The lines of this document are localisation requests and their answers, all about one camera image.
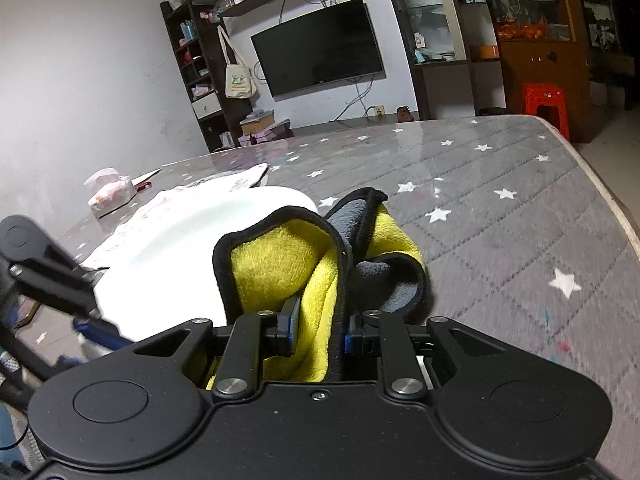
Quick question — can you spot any dark shelf unit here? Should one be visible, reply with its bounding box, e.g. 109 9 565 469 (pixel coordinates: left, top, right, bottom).
160 0 251 153

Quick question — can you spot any orange plastic bag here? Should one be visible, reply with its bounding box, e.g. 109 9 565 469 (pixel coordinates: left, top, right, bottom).
495 17 548 41

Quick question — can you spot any black low television bench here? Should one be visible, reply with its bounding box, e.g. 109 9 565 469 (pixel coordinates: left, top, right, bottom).
292 112 421 136

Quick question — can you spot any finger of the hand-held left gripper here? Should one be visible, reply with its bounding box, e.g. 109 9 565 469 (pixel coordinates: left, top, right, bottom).
0 327 66 391
0 215 136 351

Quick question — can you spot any white bowl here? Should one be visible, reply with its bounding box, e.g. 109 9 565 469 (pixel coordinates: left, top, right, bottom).
75 186 321 361

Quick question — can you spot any stack of pink boxes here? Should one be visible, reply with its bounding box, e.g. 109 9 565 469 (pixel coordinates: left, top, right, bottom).
237 109 292 147

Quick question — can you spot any wet wipes packet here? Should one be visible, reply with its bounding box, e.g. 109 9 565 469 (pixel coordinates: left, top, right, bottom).
82 166 136 218

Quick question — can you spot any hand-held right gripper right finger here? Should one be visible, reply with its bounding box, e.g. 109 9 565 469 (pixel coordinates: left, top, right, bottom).
345 310 506 401

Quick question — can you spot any red plastic stool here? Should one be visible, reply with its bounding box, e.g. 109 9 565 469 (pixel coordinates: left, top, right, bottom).
520 81 571 143

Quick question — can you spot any glass display cabinet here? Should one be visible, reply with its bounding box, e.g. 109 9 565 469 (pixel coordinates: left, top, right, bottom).
380 0 476 121

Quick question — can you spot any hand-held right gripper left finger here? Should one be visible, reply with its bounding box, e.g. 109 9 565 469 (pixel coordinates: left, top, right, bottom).
132 295 303 401

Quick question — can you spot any cream tote bag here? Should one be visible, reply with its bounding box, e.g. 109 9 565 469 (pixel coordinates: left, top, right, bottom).
217 25 258 99

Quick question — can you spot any brown wooden cabinet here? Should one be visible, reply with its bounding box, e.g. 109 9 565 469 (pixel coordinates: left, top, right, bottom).
487 0 591 143

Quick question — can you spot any yellow grey cleaning cloth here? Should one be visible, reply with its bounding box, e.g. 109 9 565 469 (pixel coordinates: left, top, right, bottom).
212 187 436 383

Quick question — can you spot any black television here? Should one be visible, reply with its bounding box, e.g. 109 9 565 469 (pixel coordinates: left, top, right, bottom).
250 0 385 98

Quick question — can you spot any grey star-print table cover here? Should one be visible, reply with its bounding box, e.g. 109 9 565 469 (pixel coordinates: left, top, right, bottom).
15 114 640 411

